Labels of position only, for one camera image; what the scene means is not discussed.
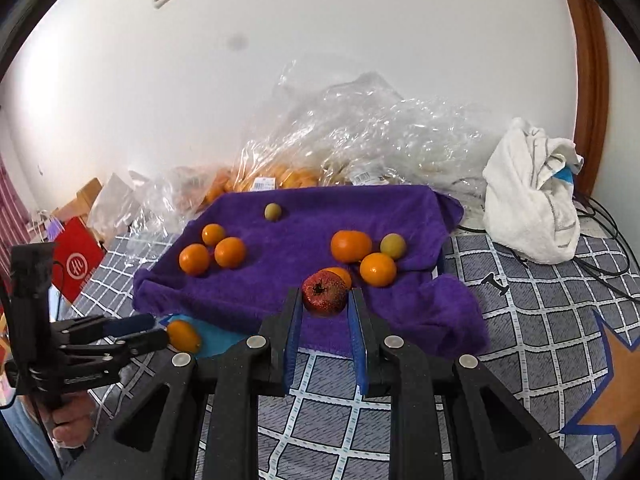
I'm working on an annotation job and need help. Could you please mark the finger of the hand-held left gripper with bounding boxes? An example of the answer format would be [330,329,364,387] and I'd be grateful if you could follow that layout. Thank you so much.
[57,314,155,346]
[60,329,170,367]

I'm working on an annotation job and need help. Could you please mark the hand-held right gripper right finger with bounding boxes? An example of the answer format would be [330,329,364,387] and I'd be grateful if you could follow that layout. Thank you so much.
[348,287,586,480]

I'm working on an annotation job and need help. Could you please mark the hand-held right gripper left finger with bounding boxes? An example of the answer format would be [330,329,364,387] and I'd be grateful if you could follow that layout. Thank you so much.
[60,285,306,480]

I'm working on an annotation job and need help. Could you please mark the red pomegranate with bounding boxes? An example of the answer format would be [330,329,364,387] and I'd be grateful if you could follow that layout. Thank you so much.
[301,270,349,317]

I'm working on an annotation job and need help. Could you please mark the blue tray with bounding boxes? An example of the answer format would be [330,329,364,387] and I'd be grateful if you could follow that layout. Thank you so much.
[160,240,451,361]

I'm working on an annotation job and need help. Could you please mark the large orange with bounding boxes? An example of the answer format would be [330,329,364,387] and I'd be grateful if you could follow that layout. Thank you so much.
[330,229,373,264]

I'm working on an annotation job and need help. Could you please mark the yellow-green round fruit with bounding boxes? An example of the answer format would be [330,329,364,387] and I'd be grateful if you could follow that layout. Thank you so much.
[379,233,407,261]

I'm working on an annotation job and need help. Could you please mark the small orange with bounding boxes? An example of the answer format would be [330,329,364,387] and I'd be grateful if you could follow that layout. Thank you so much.
[201,223,227,247]

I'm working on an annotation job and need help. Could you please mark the person's left forearm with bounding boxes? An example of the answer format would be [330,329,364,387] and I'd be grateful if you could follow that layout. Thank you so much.
[0,400,63,480]

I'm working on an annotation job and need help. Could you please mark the person's left hand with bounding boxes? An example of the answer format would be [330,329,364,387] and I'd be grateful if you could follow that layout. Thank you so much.
[50,392,98,448]

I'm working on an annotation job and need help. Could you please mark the red paper bag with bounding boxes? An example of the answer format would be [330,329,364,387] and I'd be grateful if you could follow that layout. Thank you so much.
[52,216,107,303]

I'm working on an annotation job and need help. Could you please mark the pink striped cloth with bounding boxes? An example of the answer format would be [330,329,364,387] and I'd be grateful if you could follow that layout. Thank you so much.
[0,152,31,261]

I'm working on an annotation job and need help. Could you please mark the purple towel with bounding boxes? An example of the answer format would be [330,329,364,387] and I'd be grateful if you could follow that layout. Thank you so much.
[132,184,491,358]

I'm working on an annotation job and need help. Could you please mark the cardboard box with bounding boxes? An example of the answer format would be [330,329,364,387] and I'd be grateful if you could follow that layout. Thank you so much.
[57,176,103,221]

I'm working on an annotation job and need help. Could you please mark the whitish plastic bag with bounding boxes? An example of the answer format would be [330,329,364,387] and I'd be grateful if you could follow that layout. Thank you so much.
[90,172,146,251]

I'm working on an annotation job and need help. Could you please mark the crumpled clear plastic bag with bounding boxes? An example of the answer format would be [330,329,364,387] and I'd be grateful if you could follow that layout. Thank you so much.
[127,162,241,261]

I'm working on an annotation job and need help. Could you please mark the pile of bagged oranges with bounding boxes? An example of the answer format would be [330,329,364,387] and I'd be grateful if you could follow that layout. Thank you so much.
[202,162,321,206]

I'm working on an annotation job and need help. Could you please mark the large clear plastic bag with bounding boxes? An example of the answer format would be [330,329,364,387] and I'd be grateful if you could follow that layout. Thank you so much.
[235,57,501,201]

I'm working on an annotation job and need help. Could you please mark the white cloth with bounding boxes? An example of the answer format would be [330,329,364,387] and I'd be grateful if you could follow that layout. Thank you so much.
[482,117,585,265]

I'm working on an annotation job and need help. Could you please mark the black cables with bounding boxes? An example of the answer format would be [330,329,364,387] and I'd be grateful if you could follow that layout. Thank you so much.
[460,192,640,306]

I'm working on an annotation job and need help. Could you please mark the wooden door frame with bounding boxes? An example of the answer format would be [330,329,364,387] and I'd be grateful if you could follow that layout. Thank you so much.
[555,0,611,196]

